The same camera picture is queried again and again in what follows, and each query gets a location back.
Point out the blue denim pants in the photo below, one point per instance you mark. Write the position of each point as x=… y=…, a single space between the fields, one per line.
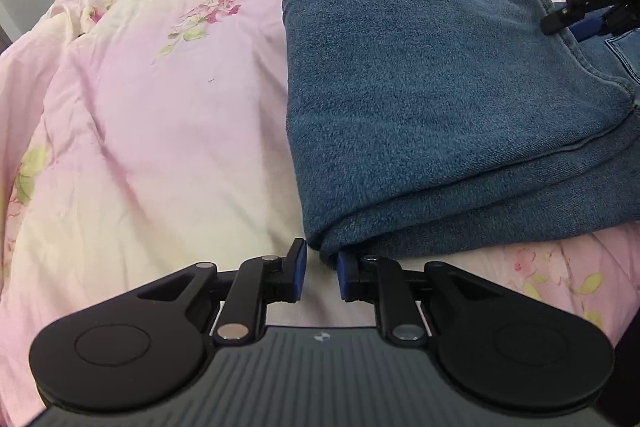
x=425 y=117

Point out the pink floral quilt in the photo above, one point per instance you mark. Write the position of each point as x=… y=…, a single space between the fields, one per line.
x=150 y=132

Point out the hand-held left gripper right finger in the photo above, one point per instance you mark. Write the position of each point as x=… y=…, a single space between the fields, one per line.
x=342 y=274

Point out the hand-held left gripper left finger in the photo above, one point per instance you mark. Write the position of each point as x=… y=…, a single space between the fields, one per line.
x=300 y=267

